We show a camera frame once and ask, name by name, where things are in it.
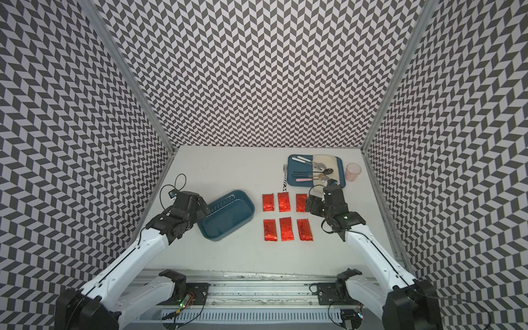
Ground red tea bag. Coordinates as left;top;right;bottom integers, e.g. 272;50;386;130
279;217;294;241
262;193;275;212
296;219;314;241
296;194;307;213
263;219;278;241
277;192;291;213

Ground teal storage box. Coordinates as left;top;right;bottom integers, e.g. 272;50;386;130
197;190;255;241

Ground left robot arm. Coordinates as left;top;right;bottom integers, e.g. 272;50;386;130
54;191;210;329

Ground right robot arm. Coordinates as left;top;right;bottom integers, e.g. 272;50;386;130
305;180;443;329

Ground striped straw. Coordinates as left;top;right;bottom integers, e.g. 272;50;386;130
282;164;287;192

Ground teal cutlery tray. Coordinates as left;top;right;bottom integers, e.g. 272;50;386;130
287;154;346;188

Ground black spoon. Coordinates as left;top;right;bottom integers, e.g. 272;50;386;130
293;169;334;177

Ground beige cloth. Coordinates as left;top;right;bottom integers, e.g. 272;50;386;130
313;154;346;188

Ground pink plastic cup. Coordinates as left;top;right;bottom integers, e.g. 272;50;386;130
345;163;362;182

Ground white handled spoon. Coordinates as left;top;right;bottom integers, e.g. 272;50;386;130
292;157;327;171

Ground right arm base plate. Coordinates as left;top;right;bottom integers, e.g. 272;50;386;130
311;283;360;306

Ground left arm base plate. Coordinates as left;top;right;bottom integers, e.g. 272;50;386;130
159;283;210;306

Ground aluminium front rail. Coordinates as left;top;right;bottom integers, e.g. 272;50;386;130
98;269;438;308

